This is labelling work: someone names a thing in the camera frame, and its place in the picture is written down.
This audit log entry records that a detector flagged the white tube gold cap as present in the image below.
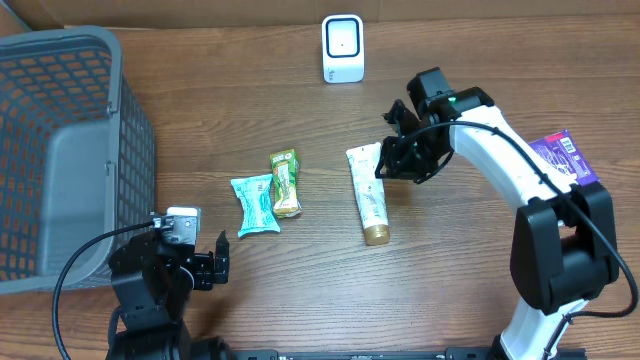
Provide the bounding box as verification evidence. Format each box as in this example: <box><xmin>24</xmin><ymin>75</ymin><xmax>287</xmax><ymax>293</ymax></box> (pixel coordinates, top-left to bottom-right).
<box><xmin>346</xmin><ymin>142</ymin><xmax>391</xmax><ymax>246</ymax></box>

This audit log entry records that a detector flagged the teal snack packet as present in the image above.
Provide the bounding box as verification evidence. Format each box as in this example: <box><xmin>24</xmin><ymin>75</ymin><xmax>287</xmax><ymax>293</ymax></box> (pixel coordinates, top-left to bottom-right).
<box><xmin>230</xmin><ymin>174</ymin><xmax>281</xmax><ymax>238</ymax></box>

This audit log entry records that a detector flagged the green snack packet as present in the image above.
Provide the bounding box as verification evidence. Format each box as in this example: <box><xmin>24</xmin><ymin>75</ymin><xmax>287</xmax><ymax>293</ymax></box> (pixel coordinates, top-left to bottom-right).
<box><xmin>270</xmin><ymin>149</ymin><xmax>302</xmax><ymax>218</ymax></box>

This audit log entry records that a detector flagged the purple pad package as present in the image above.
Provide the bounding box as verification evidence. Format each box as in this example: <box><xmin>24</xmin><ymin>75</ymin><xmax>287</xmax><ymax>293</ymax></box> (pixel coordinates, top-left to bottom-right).
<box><xmin>529</xmin><ymin>129</ymin><xmax>600</xmax><ymax>185</ymax></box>

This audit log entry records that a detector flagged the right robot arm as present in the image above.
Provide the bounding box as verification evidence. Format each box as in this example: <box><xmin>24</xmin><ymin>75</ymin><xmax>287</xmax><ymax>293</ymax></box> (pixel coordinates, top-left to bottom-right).
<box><xmin>375</xmin><ymin>68</ymin><xmax>620</xmax><ymax>359</ymax></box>

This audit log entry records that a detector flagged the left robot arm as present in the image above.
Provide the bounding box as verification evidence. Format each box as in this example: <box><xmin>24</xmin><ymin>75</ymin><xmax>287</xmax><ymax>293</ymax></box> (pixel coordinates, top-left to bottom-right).
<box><xmin>106</xmin><ymin>230</ymin><xmax>236</xmax><ymax>360</ymax></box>

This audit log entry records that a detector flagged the white barcode scanner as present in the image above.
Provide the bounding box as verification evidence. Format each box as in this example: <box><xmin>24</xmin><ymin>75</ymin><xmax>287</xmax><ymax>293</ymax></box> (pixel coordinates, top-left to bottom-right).
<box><xmin>321</xmin><ymin>14</ymin><xmax>365</xmax><ymax>84</ymax></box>

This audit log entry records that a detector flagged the grey plastic mesh basket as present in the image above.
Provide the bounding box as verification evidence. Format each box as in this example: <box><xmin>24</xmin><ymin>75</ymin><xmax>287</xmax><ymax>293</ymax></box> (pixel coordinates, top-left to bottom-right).
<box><xmin>1</xmin><ymin>26</ymin><xmax>156</xmax><ymax>294</ymax></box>

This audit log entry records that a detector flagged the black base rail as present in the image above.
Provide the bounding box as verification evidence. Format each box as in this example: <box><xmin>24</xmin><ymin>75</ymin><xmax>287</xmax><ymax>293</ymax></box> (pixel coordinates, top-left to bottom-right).
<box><xmin>232</xmin><ymin>347</ymin><xmax>589</xmax><ymax>360</ymax></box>

